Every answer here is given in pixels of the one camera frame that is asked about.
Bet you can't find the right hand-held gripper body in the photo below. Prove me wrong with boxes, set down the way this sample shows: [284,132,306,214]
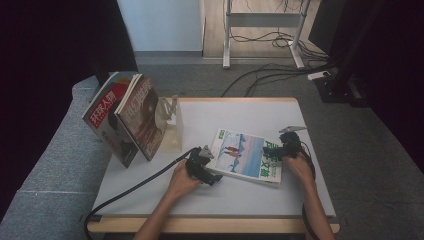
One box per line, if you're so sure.
[278,125,308,159]

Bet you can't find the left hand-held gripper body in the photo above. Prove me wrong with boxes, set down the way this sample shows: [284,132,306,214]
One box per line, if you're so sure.
[184,144,216,184]

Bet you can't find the white book with green title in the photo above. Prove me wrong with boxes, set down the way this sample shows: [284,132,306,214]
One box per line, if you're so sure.
[208,128,283,188]

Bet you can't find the beige expandable book rack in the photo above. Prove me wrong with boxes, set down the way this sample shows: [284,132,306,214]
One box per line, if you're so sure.
[155,95,185,154]

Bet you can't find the red tunnel art magazine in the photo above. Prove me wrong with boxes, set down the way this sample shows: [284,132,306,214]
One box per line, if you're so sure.
[114,74,168,162]

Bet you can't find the portrait magazine with red banner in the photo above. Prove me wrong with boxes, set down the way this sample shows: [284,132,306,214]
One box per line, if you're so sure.
[81,71,139,169]

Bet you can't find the person's left hand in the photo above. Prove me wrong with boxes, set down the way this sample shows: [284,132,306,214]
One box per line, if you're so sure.
[166,159,204,201]

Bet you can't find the person's right hand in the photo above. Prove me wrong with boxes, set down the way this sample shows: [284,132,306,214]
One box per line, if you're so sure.
[282,153,316,188]

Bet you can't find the black stand with heavy base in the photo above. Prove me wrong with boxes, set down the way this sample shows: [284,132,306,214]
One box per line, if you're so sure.
[313,0,369,108]

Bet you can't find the white power strip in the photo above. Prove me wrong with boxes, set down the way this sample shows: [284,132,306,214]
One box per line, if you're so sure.
[306,69,332,82]

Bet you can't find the black panel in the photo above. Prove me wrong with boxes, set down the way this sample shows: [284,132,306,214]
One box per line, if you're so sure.
[308,0,344,56]

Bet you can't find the black curtain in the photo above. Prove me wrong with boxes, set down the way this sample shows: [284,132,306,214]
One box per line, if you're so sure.
[366,0,424,174]
[0,0,139,221]

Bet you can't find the thick black gripper cable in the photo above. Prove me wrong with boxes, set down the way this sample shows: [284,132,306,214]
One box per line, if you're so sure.
[83,147,201,240]

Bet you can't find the black floor cable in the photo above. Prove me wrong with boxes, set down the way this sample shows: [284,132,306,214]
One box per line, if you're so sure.
[244,68,318,98]
[220,63,334,98]

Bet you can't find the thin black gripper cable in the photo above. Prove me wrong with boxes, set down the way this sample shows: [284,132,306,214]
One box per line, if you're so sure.
[298,141,321,240]

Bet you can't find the tangle of black cables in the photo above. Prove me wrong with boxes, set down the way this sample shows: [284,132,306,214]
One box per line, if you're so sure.
[229,30,331,64]

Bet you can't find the white metal desk frame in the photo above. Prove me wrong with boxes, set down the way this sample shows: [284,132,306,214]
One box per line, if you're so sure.
[222,0,312,70]

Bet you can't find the black stand with base plate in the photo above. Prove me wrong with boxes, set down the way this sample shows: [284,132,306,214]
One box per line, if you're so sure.
[89,59,114,88]

